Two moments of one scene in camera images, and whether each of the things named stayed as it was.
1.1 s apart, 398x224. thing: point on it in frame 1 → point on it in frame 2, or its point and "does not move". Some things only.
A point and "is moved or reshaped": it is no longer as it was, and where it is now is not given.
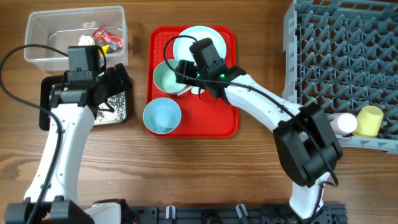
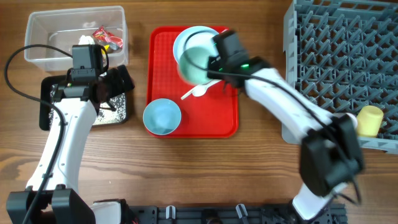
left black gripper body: (111, 83) does not move
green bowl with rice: (165, 77) is moved or reshaped
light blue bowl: (162, 116) does not move
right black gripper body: (188, 68) → (214, 66)
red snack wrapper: (101, 35) does not move
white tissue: (86, 40) does not move
